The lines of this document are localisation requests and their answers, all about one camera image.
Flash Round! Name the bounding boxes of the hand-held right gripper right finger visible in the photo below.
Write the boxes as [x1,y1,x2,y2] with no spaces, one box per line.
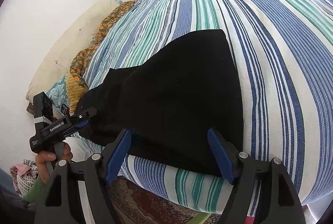
[207,128,306,224]

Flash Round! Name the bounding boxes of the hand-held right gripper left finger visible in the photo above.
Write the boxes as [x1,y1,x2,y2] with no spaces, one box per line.
[34,128,132,224]

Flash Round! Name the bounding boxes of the red patterned rug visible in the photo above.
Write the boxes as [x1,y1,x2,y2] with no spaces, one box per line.
[109,177,221,224]

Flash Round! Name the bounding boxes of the teal patterned pillow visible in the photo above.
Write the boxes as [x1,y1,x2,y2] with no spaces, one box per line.
[48,76,69,108]

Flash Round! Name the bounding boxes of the mustard yellow pillow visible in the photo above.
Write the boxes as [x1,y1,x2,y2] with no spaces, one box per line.
[65,73,89,110]

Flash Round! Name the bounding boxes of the green plastic strip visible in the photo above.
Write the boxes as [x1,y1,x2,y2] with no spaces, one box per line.
[182,213,210,224]

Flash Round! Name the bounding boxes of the cream padded headboard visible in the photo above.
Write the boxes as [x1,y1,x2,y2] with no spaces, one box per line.
[26,0,120,103]

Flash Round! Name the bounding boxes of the orange floral cloth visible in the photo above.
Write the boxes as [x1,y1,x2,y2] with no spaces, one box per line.
[70,0,137,84]

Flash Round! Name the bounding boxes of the person's left forearm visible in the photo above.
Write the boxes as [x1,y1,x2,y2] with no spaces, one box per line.
[23,173,52,204]

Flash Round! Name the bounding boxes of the black pants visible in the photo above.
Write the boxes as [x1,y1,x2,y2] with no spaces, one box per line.
[75,29,244,178]

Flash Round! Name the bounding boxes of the striped bed blanket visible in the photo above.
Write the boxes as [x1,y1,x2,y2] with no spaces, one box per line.
[83,0,333,217]

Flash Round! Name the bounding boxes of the person's left hand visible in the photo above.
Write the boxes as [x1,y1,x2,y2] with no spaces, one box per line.
[35,142,73,183]

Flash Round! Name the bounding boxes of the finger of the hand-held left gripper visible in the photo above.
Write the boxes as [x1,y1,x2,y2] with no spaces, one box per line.
[68,107,97,123]
[65,120,90,137]

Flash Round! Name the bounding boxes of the pink cloth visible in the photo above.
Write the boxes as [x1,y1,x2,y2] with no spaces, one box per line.
[10,159,39,194]

